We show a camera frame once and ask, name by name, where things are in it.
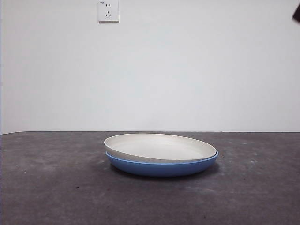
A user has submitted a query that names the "white plate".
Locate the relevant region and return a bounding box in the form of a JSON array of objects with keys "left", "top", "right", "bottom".
[{"left": 104, "top": 133, "right": 217, "bottom": 164}]

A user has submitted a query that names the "white wall socket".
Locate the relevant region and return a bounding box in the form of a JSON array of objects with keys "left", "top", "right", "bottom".
[{"left": 97, "top": 0, "right": 120, "bottom": 23}]

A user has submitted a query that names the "blue plate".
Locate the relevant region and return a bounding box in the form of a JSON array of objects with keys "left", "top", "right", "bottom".
[{"left": 105, "top": 150, "right": 219, "bottom": 177}]

